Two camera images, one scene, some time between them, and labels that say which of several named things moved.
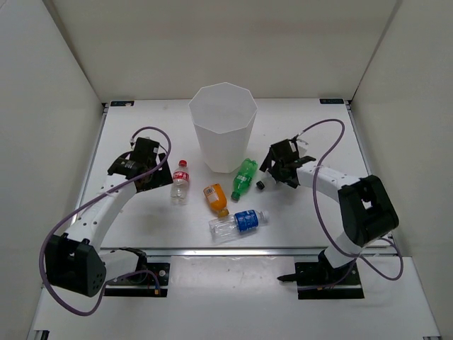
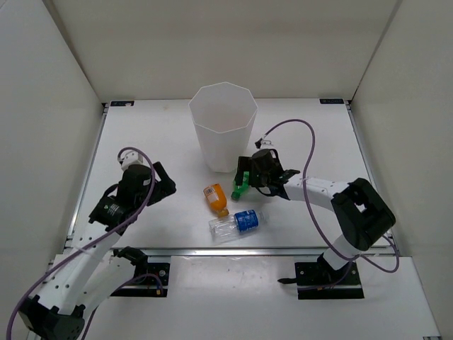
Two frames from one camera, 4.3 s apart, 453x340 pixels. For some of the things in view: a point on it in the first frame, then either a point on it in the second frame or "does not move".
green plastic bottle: (243, 178) does not move
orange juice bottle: (217, 199) does not move
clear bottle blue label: (222, 228) does not move
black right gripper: (275, 171) to (248, 163)
